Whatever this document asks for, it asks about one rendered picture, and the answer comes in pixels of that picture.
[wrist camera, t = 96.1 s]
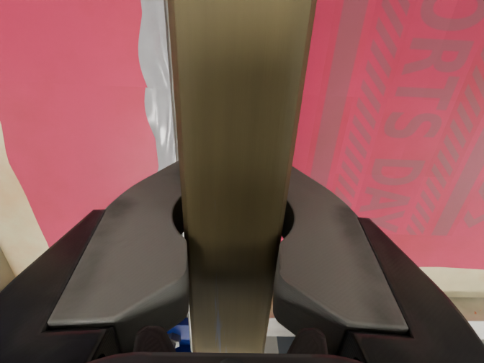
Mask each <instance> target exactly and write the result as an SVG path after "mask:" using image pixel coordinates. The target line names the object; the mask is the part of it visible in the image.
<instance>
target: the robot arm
mask: <svg viewBox="0 0 484 363"><path fill-rule="evenodd" d="M183 232H184V222H183V212H182V192H181V182H180V171H179V161H176V162H174V163H173V164H171V165H169V166H167V167H166V168H164V169H161V170H160V171H158V172H156V173H154V174H152V175H151V176H149V177H147V178H145V179H144V180H142V181H140V182H138V183H137V184H135V185H133V186H132V187H131V188H129V189H128V190H126V191H125V192H123V193H122V194H121V195H120V196H119V197H118V198H117V199H115V200H114V201H113V202H112V203H111V204H110V205H108V206H107V207H106V208H105V209H104V210H92V211H91V212H90V213H89V214H88V215H87V216H86V217H85V218H83V219H82V220H81V221H80V222H79V223H77V224H76V225H75V226H74V227H73V228H72V229H70V230H69V232H67V233H66V234H65V235H64V236H63V237H61V238H60V239H59V240H58V241H56V242H55V243H54V244H53V245H52V246H51V247H50V248H49V249H48V250H47V251H45V252H44V253H43V254H42V255H41V256H39V257H38V258H37V259H36V260H35V261H33V262H32V263H31V264H30V265H29V266H28V267H27V268H26V269H25V270H23V271H22V272H21V273H20V274H19V275H18V276H16V277H15V278H14V279H13V280H12V281H11V282H10V283H9V284H8V285H7V286H6V287H5V288H4V289H3V290H2V291H1V292H0V363H484V344H483V342H482V341H481V340H480V338H479V336H478V335H477V334H476V332H475V330H474V329H473V328H472V326H471V325H470V324H469V323H468V321H467V320H466V318H465V317H464V316H463V314H461V312H460V311H459V310H458V308H457V307H456V306H455V305H454V303H453V302H452V301H451V300H450V299H449V298H448V297H447V296H446V295H445V294H444V292H443V291H442V290H441V289H440V288H439V287H438V286H437V285H436V284H435V283H434V282H433V281H432V280H431V279H430V278H429V277H428V276H427V275H426V274H425V273H424V272H423V271H422V270H421V269H420V268H419V267H418V266H417V265H416V264H415V263H414V262H413V261H412V260H411V259H410V258H409V257H408V256H407V255H406V254H405V253H404V252H403V251H402V250H401V249H400V248H399V247H398V246H397V245H396V244H395V243H394V242H393V241H392V240H391V239H390V238H389V237H388V236H387V235H386V234H385V233H384V232H383V231H382V230H381V229H380V228H379V227H378V226H377V225H376V224H375V223H373V222H372V221H371V220H370V219H369V218H359V217H358V216H357V214H356V213H355V212H354V211H353V210H352V209H351V208H350V207H349V206H348V205H347V204H346V203H345V202H344V201H343V200H341V199H340V198H339V197H338V196H336V195H335V194H334V193H333V192H332V191H330V190H329V189H327V188H325V187H324V186H323V185H321V184H319V183H318V182H317V181H315V180H313V179H311V178H310V177H309V176H307V175H306V174H304V173H303V172H301V171H299V170H298V169H296V168H295V167H293V166H292V170H291V176H290V185H289V190H288V195H287V204H286V209H285V214H284V223H283V229H282V237H283V240H282V241H281V243H280V245H279V252H278V257H277V266H276V272H275V276H274V289H273V314H274V317H275V318H276V320H277V321H278V322H279V323H280V324H281V325H282V326H284V327H285V328H286V329H287V330H289V331H290V332H291V333H293V334H294V335H296V337H295V338H294V340H293V342H292V344H291V346H290V348H289V350H288V352H287V353H286V354H258V353H202V352H176V350H175V348H174V346H173V344H172V342H171V340H170V338H169V336H168V334H167V331H169V330H171V329H172V328H173V327H174V326H176V325H177V324H179V323H181V322H182V321H183V320H184V319H185V318H186V316H187V313H188V312H189V269H188V256H187V241H186V239H185V238H184V237H183V236H182V233H183Z"/></svg>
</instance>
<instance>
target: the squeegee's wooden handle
mask: <svg viewBox="0 0 484 363"><path fill-rule="evenodd" d="M316 4H317V0H168V10H169V29H170V40H171V59H172V70H173V80H174V100H175V110H176V130H177V140H178V152H179V171H180V182H181V201H182V212H183V222H184V238H185V239H186V241H187V256H188V269H189V312H190V323H191V333H192V352H202V353H258V354H263V353H264V348H265V343H266V334H267V329H268V324H269V314H270V310H271V304H272V295H273V289H274V276H275V272H276V266H277V257H278V252H279V245H280V243H281V237H282V229H283V223H284V214H285V209H286V204H287V195H288V190H289V185H290V176H291V170H292V162H293V156H294V151H295V142H296V137H297V128H298V123H299V118H300V109H301V104H302V98H303V89H304V84H305V75H306V71H307V65H308V56H309V51H310V42H311V37H312V31H313V23H314V17H315V8H316Z"/></svg>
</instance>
